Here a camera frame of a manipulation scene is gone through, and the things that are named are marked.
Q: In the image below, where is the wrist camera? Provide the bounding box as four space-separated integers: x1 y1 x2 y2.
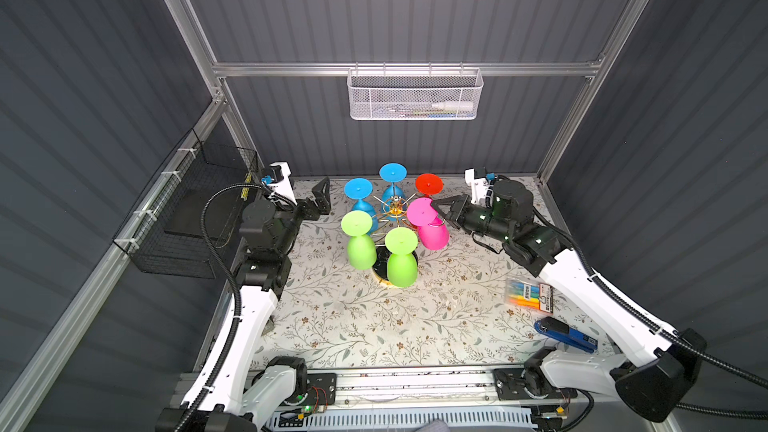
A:
464 168 496 207
260 161 297 205

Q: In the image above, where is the magenta wine glass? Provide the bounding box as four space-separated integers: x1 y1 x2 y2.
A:
407 197 450 251

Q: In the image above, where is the blue stapler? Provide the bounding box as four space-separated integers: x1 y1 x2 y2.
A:
534 317 598 353

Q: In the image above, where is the gold wine glass rack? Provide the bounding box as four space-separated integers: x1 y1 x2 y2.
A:
372 199 418 287

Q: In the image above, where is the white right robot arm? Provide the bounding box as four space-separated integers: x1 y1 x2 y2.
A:
431 177 706 423

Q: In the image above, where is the floral table mat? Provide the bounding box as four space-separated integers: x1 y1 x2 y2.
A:
206 176 613 372

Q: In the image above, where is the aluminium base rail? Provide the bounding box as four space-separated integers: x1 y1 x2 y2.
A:
173 365 661 432

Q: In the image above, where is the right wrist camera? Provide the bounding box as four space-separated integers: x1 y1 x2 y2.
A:
464 168 496 207

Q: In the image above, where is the blue wine glass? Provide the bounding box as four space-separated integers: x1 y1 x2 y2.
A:
344 177 378 236
379 162 407 212

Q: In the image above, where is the white wire mesh basket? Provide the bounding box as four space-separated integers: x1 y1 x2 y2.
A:
346 67 484 121

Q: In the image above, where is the white tube in basket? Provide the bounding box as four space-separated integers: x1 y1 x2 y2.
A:
430 101 475 114

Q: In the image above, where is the black wire basket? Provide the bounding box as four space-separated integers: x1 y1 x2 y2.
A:
113 133 260 279

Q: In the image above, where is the back blue wine glass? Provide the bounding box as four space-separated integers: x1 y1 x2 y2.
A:
379 162 407 212

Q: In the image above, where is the pack of coloured markers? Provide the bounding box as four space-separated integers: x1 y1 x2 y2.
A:
506 279 554 315

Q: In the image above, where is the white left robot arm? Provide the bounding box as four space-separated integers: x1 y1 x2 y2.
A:
155 178 331 431

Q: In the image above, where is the left blue wine glass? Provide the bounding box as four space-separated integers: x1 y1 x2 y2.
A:
344 177 378 236

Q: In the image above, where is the red wine glass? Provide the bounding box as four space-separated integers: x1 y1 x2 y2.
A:
414 173 444 197

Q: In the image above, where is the green wine glass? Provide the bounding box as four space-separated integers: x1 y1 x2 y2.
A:
385 227 419 288
341 210 377 270

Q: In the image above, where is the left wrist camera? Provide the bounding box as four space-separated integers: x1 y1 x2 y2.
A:
260 161 297 205

